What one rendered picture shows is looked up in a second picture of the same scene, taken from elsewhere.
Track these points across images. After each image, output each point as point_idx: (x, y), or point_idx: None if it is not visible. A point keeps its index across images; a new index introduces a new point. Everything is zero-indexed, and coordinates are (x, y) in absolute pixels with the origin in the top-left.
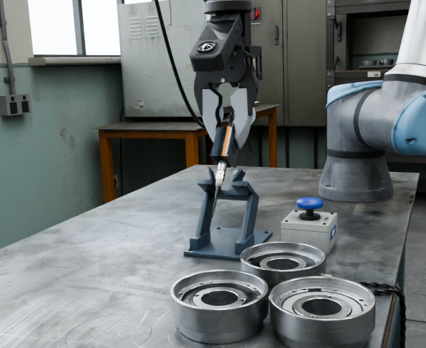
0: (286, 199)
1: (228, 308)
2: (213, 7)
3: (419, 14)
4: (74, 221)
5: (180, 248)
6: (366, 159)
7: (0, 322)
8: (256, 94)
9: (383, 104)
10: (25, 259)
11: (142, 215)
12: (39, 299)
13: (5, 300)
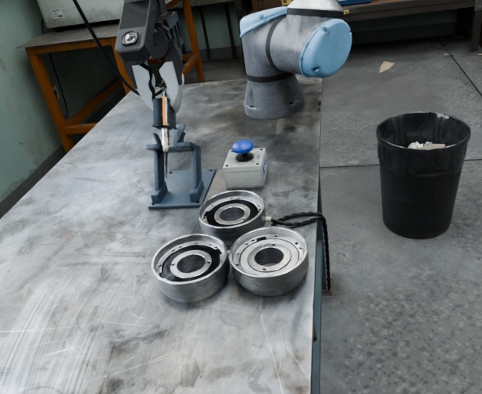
0: (219, 124)
1: (201, 278)
2: None
3: None
4: (42, 184)
5: (144, 202)
6: (280, 80)
7: (17, 318)
8: (182, 65)
9: (289, 37)
10: (14, 241)
11: (101, 166)
12: (42, 285)
13: (13, 291)
